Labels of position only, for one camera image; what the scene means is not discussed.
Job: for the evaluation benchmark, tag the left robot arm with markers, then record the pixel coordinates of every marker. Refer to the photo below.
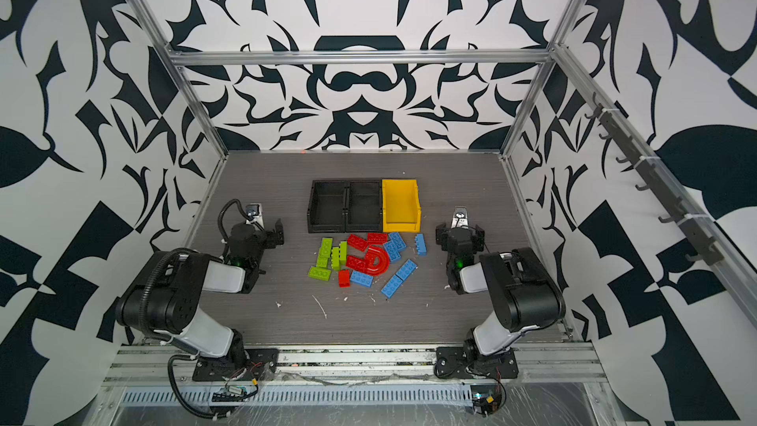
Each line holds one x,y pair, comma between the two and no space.
163,302

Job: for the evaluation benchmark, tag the green lego plate lower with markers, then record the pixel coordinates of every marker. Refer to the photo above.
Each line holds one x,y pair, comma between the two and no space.
319,273

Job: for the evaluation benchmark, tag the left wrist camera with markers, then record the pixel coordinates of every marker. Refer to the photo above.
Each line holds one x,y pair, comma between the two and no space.
254,215

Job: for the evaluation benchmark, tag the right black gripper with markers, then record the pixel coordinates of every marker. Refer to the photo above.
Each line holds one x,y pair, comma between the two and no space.
459,234

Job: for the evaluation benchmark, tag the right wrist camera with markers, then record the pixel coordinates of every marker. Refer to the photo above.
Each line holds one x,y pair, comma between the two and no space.
460,218

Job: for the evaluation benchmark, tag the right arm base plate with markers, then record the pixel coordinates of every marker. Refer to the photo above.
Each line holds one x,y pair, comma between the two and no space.
457,363

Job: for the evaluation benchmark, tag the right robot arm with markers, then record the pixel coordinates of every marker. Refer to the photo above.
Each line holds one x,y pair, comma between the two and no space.
524,297

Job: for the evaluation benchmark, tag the red lego brick left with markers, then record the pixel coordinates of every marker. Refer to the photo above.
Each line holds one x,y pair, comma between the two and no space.
358,243

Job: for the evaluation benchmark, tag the middle black bin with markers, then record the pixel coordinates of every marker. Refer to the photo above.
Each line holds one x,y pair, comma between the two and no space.
364,206

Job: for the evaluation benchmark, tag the red arch lego piece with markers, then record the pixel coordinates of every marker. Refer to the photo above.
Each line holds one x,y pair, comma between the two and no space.
375,262

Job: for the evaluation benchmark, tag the blue lego long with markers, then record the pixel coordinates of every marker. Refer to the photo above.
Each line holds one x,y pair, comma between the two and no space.
392,286

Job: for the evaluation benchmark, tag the yellow bin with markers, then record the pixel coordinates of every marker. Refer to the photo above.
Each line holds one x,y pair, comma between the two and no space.
401,208

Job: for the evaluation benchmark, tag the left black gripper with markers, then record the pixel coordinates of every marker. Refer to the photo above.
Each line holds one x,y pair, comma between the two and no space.
274,234

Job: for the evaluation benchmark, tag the black bin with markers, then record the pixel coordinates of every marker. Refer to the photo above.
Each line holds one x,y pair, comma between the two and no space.
364,206
327,206

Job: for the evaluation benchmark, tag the green flat lego plate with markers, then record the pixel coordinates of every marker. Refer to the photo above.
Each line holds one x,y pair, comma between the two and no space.
325,252

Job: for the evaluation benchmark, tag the small red lego brick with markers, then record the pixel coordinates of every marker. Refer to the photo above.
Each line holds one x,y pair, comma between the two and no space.
344,278

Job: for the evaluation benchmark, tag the green lego brick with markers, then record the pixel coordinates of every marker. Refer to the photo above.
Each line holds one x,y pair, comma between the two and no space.
335,259
343,251

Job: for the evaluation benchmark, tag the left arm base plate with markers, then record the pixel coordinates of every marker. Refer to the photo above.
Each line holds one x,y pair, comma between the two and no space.
255,364

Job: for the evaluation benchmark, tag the green lego brick right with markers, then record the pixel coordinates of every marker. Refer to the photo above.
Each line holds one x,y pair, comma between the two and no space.
343,251

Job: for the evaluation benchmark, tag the red lego brick top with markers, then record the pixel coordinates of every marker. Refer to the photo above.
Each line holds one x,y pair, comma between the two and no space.
378,238

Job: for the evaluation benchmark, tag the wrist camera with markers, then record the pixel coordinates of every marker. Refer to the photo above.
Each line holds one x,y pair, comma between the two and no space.
254,215
460,218

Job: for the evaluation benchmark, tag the wall hook rack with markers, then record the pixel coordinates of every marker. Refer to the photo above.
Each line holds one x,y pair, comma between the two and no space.
658,179

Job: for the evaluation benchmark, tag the left black bin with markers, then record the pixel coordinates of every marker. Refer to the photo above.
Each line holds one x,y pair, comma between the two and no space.
327,206

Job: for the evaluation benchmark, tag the green lego brick upper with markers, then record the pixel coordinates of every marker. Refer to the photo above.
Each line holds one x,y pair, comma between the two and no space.
335,259

